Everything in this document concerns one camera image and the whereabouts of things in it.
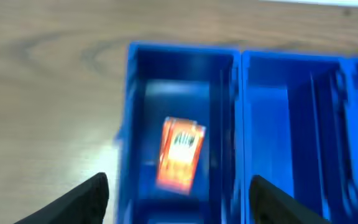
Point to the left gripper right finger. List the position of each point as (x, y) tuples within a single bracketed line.
[(275, 205)]

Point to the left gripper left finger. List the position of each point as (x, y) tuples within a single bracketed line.
[(82, 203)]

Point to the orange candy box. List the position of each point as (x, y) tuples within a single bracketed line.
[(180, 155)]

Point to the blue tray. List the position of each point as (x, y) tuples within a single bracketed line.
[(269, 124)]

